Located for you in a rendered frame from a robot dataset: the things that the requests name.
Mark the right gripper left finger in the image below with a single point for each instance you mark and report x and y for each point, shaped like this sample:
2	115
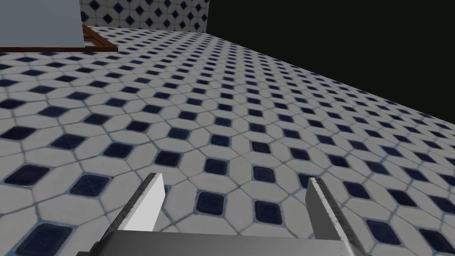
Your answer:
144	208

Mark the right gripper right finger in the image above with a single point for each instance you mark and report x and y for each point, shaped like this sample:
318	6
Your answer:
325	213

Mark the pale grey door leaf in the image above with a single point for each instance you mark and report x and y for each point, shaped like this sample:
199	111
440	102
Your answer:
41	23

